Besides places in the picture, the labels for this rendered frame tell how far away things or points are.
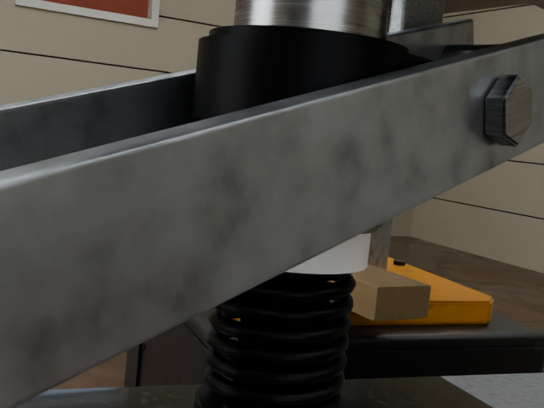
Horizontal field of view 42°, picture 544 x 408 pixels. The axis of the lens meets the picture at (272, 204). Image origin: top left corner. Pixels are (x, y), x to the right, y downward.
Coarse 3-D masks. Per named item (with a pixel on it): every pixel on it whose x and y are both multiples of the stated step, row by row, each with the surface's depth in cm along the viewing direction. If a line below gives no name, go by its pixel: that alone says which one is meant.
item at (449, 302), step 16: (400, 272) 139; (416, 272) 141; (432, 288) 126; (448, 288) 128; (464, 288) 129; (432, 304) 116; (448, 304) 117; (464, 304) 118; (480, 304) 119; (352, 320) 110; (368, 320) 111; (400, 320) 114; (416, 320) 115; (432, 320) 116; (448, 320) 117; (464, 320) 118; (480, 320) 120
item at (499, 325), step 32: (192, 320) 107; (512, 320) 126; (128, 352) 151; (160, 352) 124; (192, 352) 105; (352, 352) 105; (384, 352) 107; (416, 352) 109; (448, 352) 111; (480, 352) 114; (512, 352) 116; (128, 384) 149; (160, 384) 125; (192, 384) 105
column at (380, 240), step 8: (376, 232) 131; (384, 232) 133; (376, 240) 131; (384, 240) 133; (376, 248) 132; (384, 248) 134; (368, 256) 130; (376, 256) 132; (384, 256) 134; (376, 264) 132; (384, 264) 135
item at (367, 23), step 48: (240, 0) 28; (288, 0) 26; (336, 0) 26; (384, 0) 28; (240, 48) 26; (288, 48) 25; (336, 48) 25; (384, 48) 26; (240, 96) 26; (288, 96) 25
